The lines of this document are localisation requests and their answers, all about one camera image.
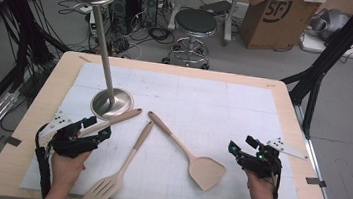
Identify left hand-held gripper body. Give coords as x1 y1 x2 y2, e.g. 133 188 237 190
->
35 107 105 162

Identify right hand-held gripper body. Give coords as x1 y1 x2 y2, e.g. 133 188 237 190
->
235 132 312 185

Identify beige perforated skimmer spoon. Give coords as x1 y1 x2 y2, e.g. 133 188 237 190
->
78 101 143 145

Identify beige slotted spatula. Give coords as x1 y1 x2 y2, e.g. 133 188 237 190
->
82 113 155 199

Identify beige solid spatula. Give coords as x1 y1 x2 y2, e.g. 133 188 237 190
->
139 110 232 193

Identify metal utensil stand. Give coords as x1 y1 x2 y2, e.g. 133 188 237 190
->
60 0 147 124

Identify person's right hand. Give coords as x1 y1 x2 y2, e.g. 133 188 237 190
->
241 169 282 199

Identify person's left hand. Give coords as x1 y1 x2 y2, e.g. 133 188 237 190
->
48 147 92 189

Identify black tape strip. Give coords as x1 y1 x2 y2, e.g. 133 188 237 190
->
305 176 328 189
0 134 23 148

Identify brown cardboard box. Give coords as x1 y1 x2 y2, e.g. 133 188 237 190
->
237 0 322 58

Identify black round stool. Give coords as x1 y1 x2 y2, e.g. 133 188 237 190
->
161 5 221 71

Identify grey bag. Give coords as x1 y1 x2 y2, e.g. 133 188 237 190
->
306 5 353 45

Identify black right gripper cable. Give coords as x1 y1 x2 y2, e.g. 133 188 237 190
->
267 175 282 199

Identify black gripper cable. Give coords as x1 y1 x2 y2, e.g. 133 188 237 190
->
267 175 282 199
28 122 59 199

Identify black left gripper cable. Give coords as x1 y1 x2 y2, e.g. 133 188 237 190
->
28 122 59 199

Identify black frame post with cables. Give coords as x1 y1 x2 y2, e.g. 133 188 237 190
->
0 0 76 101

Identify coil of black cable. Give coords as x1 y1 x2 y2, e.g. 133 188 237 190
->
145 25 177 46

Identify white metal stand frame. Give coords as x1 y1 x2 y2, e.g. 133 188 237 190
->
165 0 244 48

